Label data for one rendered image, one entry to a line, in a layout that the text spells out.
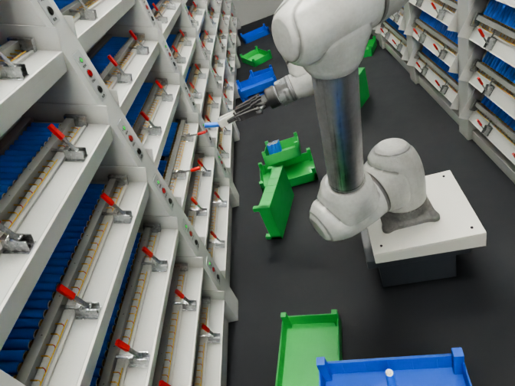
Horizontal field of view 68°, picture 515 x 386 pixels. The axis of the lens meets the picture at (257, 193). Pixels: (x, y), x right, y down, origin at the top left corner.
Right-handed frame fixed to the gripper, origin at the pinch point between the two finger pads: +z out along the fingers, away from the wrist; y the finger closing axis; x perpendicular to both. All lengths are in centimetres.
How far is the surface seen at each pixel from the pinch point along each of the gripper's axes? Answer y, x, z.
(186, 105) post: -30.3, -1.7, 21.0
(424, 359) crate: 85, 33, -33
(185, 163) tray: 3.3, 7.4, 22.5
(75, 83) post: 40, -41, 16
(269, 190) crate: -9.9, 43.5, 3.6
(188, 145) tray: -10.4, 7.1, 22.8
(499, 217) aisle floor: 20, 75, -77
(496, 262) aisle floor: 39, 74, -66
